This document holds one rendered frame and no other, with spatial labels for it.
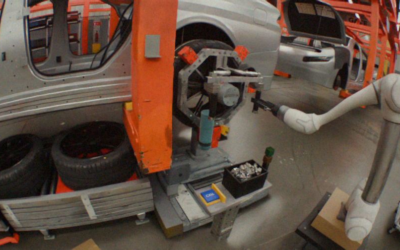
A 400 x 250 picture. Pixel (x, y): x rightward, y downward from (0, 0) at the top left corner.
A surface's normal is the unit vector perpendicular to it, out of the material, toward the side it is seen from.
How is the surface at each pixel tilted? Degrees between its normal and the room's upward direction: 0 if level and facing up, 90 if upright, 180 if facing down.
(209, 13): 90
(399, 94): 85
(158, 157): 90
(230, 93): 90
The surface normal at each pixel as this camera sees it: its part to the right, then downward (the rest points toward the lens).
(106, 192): 0.48, 0.40
